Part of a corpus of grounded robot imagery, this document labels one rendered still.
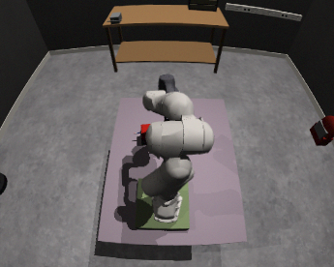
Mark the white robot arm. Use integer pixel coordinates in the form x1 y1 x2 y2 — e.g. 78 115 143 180
141 74 214 223

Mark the red pencil sharpener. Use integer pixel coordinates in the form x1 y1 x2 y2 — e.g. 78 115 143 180
140 124 150 145

